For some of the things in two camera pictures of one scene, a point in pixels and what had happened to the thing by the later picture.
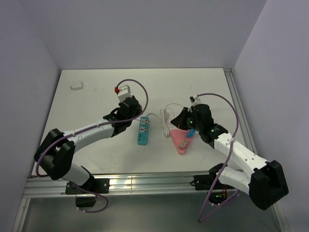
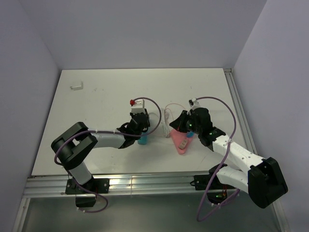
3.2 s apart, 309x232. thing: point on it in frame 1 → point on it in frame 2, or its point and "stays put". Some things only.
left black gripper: [138, 111] → [147, 124]
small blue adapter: [190, 133] stays put
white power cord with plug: [164, 117] stays put
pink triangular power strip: [178, 135] stays put
